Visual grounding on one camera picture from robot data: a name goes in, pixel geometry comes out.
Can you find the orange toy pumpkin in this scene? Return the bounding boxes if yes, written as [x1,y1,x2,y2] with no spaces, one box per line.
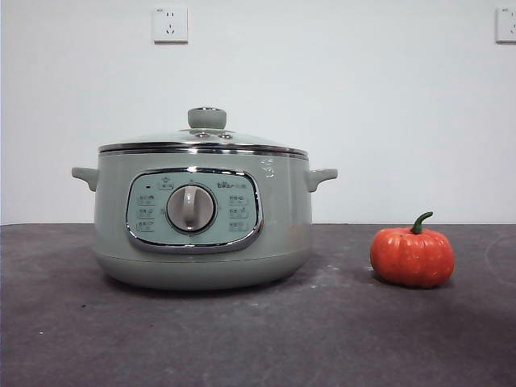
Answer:
[369,210,456,289]

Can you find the pale green electric pot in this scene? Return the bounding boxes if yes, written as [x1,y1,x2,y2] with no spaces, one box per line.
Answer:
[71,149,339,291]

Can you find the white wall socket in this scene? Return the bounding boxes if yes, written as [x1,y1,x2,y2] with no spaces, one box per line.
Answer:
[495,6,516,45]
[152,6,189,45]

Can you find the glass lid with green knob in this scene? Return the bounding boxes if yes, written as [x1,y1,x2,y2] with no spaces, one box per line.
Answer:
[98,106,310,156]

